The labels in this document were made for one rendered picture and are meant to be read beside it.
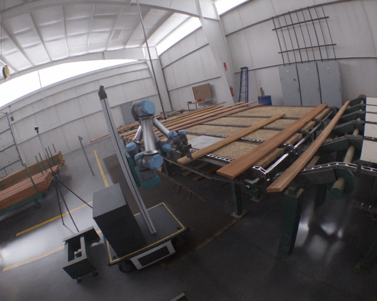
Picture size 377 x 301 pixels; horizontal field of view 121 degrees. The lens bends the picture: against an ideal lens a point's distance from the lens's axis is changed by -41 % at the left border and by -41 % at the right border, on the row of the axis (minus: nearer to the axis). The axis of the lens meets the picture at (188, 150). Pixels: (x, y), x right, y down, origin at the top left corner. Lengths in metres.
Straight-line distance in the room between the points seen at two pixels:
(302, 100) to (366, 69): 2.86
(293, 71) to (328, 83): 1.42
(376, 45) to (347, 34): 1.11
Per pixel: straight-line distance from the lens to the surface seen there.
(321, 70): 6.79
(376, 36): 7.34
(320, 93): 6.89
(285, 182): 1.21
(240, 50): 9.16
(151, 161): 1.33
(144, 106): 1.30
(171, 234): 1.89
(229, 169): 1.63
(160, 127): 1.85
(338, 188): 1.21
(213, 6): 10.40
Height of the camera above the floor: 1.61
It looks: 18 degrees down
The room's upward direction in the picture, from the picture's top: 14 degrees counter-clockwise
